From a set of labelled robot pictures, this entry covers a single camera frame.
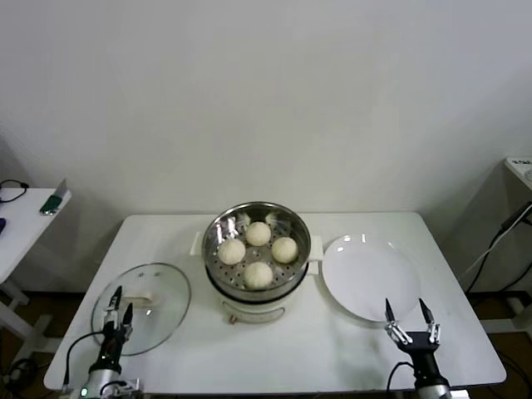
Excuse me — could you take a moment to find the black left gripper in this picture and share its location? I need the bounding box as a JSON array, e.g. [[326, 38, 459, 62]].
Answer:
[[97, 285, 135, 370]]

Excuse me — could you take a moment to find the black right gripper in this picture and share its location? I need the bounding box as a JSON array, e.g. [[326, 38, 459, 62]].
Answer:
[[384, 297, 441, 384]]

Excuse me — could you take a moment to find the round glass pot lid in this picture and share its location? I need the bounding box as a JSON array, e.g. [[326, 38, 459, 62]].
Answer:
[[90, 262, 192, 357]]

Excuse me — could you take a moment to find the white steamed baozi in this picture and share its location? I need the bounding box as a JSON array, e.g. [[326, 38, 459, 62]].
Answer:
[[270, 236, 299, 264], [218, 239, 247, 266], [244, 221, 272, 247], [244, 261, 274, 290]]

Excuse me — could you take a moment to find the stainless steel steamer basket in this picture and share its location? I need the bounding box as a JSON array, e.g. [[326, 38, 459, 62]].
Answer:
[[190, 201, 323, 293]]

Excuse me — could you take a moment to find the white round plate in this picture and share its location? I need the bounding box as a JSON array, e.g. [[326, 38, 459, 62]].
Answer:
[[321, 233, 421, 323]]

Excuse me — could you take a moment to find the green circuit board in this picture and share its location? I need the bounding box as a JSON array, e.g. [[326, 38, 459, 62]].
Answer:
[[39, 179, 70, 217]]

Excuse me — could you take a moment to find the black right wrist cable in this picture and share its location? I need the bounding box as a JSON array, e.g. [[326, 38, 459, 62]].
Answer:
[[386, 360, 416, 399]]

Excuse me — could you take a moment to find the long black power cable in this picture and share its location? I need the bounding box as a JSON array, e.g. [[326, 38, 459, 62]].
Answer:
[[464, 224, 532, 294]]

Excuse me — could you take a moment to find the long white cable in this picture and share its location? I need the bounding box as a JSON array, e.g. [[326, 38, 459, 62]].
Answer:
[[464, 215, 532, 275]]

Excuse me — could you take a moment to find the tangled floor cable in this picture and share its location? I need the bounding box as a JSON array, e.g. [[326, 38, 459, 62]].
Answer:
[[0, 357, 38, 387]]

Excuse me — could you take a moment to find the thin black cable loop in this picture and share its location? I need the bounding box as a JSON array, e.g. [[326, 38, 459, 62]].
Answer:
[[0, 179, 29, 204]]

